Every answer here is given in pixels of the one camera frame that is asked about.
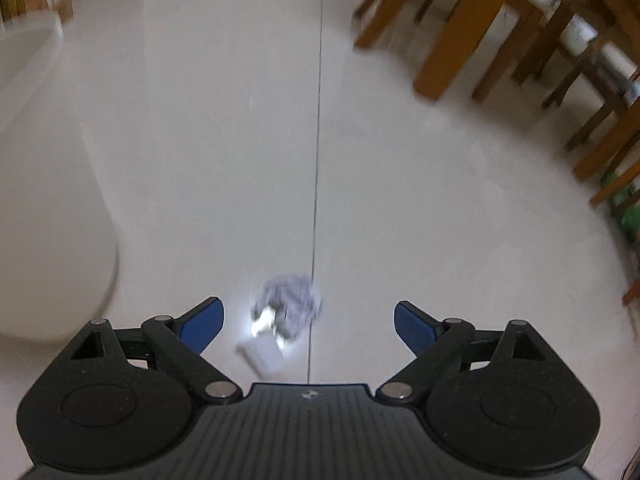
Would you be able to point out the white paper ball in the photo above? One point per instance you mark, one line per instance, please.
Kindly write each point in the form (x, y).
(295, 307)

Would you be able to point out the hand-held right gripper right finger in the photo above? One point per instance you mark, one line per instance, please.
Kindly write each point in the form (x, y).
(414, 324)

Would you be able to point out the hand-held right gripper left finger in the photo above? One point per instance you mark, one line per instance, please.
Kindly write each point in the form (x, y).
(202, 322)

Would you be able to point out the white round trash bin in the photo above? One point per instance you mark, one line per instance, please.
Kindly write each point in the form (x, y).
(45, 185)

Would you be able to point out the flat white paper piece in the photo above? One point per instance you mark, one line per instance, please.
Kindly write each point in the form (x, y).
(261, 354)

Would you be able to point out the green plastic item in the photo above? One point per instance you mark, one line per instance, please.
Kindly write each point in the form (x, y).
(625, 205)

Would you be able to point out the wooden dining table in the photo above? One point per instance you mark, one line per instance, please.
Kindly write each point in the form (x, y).
(460, 30)

